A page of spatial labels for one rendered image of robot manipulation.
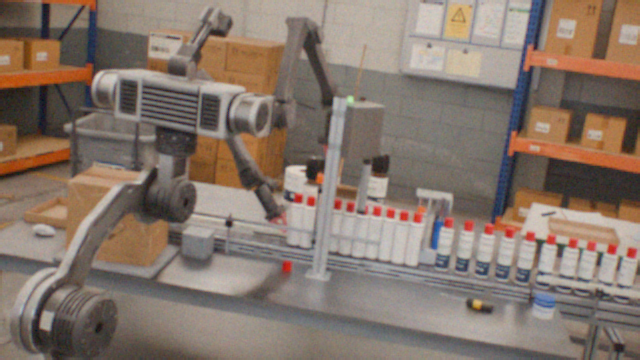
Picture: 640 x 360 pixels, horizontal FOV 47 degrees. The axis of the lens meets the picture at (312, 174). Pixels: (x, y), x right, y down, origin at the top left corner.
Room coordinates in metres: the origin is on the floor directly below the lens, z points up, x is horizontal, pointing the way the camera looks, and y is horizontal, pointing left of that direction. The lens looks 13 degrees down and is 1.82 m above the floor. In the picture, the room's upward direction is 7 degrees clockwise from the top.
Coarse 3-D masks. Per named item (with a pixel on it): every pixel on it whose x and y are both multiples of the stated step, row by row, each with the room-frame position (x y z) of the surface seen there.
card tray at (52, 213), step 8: (48, 200) 2.94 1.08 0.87; (56, 200) 3.01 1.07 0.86; (64, 200) 3.01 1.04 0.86; (32, 208) 2.82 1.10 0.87; (40, 208) 2.88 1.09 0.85; (48, 208) 2.94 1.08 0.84; (56, 208) 2.97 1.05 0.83; (64, 208) 2.98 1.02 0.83; (24, 216) 2.76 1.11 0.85; (32, 216) 2.76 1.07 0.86; (40, 216) 2.75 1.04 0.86; (48, 216) 2.75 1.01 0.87; (56, 216) 2.86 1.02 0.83; (64, 216) 2.88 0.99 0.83; (40, 224) 2.75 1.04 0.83; (48, 224) 2.75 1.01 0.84; (56, 224) 2.74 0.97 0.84; (64, 224) 2.74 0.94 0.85
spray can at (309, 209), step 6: (312, 198) 2.71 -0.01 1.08; (306, 204) 2.72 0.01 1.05; (312, 204) 2.71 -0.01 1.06; (306, 210) 2.71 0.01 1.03; (312, 210) 2.70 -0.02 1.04; (306, 216) 2.70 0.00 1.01; (312, 216) 2.71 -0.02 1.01; (306, 222) 2.70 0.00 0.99; (312, 222) 2.71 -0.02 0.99; (306, 228) 2.70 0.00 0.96; (312, 228) 2.71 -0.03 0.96; (300, 234) 2.72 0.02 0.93; (306, 234) 2.70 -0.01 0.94; (300, 240) 2.71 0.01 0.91; (306, 240) 2.70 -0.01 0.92; (300, 246) 2.71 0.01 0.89; (306, 246) 2.70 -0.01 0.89
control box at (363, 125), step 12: (348, 108) 2.55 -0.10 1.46; (360, 108) 2.55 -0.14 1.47; (372, 108) 2.60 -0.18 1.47; (384, 108) 2.65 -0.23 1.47; (348, 120) 2.55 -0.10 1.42; (360, 120) 2.56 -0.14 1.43; (372, 120) 2.61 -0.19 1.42; (348, 132) 2.54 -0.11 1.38; (360, 132) 2.57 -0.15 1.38; (372, 132) 2.62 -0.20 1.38; (348, 144) 2.54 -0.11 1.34; (360, 144) 2.57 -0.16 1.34; (372, 144) 2.62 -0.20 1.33; (348, 156) 2.54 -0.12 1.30; (360, 156) 2.58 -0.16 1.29; (372, 156) 2.63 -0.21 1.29
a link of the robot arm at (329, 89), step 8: (320, 32) 2.66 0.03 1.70; (304, 40) 2.70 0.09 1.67; (312, 40) 2.69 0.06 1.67; (320, 40) 2.66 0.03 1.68; (304, 48) 2.70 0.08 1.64; (312, 48) 2.69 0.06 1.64; (320, 48) 2.74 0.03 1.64; (312, 56) 2.72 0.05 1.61; (320, 56) 2.74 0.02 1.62; (312, 64) 2.75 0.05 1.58; (320, 64) 2.74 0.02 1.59; (320, 72) 2.77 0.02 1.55; (328, 72) 2.81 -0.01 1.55; (320, 80) 2.80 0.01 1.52; (328, 80) 2.81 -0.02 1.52; (320, 88) 2.84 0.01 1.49; (328, 88) 2.83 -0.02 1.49; (336, 88) 2.87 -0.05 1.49; (328, 96) 2.86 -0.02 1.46; (328, 104) 2.90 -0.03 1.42
